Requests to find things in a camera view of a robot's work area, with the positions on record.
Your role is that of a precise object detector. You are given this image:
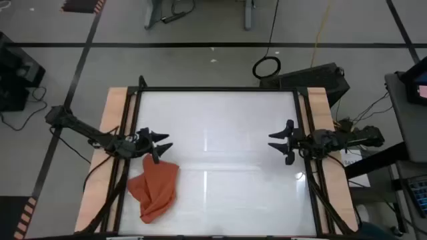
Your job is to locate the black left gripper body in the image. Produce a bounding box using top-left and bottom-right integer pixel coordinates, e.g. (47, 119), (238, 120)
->
(131, 127), (162, 165)

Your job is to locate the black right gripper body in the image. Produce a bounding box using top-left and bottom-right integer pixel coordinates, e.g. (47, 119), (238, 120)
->
(284, 119), (314, 166)

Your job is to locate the orange cloth towel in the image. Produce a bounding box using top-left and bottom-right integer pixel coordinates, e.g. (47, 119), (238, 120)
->
(127, 153), (180, 225)

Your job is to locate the plywood table side board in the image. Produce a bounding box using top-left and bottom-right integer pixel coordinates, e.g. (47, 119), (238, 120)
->
(298, 87), (360, 234)
(73, 87), (137, 233)

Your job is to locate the black computer tower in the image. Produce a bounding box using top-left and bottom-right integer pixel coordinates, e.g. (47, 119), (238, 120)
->
(259, 62), (351, 108)

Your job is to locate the white paper sheet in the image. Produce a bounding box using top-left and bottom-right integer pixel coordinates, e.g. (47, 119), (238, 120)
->
(340, 149), (371, 188)

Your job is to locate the grey side table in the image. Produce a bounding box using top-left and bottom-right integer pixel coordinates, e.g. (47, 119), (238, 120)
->
(384, 71), (427, 164)

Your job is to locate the grey desk leg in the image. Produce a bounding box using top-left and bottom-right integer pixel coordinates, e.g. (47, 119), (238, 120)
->
(143, 0), (164, 30)
(243, 0), (256, 31)

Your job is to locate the black power strip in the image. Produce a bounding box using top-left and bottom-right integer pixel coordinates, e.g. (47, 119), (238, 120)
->
(161, 11), (187, 24)

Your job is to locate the black framed monitor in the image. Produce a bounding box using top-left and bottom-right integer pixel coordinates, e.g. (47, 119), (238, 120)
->
(398, 56), (427, 107)

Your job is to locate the backlit black keyboard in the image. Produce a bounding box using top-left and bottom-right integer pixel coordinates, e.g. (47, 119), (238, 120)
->
(408, 178), (427, 217)

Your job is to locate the black equipment box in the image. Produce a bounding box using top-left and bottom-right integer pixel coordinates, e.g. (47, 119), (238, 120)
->
(0, 31), (47, 113)

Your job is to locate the black orange striped floor mat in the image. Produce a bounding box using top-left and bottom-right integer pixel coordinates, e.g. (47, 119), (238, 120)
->
(0, 195), (38, 240)
(60, 0), (107, 15)

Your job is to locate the black hanging cable with coil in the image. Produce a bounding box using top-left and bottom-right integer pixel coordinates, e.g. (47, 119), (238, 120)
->
(252, 0), (282, 80)

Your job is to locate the black metal table frame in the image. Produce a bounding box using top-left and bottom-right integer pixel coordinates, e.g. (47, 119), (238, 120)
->
(75, 75), (363, 236)

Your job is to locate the black side table frame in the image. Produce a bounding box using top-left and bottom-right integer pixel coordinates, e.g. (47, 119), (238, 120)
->
(344, 141), (413, 234)

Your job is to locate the yellow hanging cable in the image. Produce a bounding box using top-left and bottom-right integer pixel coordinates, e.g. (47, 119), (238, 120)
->
(310, 0), (334, 69)

